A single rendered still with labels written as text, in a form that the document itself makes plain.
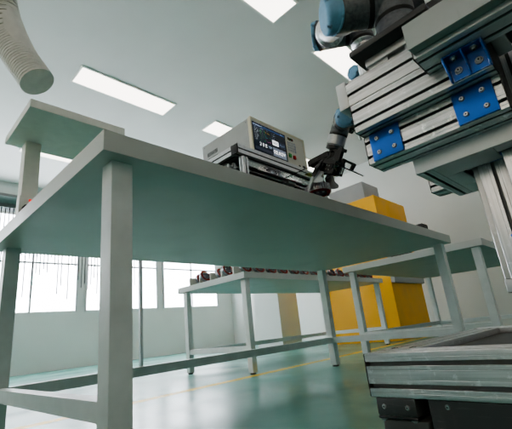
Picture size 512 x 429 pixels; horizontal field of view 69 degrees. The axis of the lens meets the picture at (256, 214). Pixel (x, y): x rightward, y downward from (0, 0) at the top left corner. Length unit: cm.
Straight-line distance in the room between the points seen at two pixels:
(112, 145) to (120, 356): 44
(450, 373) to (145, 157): 78
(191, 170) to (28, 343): 682
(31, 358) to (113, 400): 684
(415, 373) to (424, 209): 633
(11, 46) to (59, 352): 618
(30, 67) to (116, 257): 147
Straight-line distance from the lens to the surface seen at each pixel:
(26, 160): 185
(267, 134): 196
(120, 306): 82
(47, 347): 771
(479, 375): 84
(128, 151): 89
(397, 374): 91
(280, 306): 568
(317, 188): 154
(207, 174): 100
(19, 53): 223
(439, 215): 705
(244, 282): 295
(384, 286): 528
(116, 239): 84
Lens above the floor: 30
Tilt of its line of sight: 17 degrees up
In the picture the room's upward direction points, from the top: 6 degrees counter-clockwise
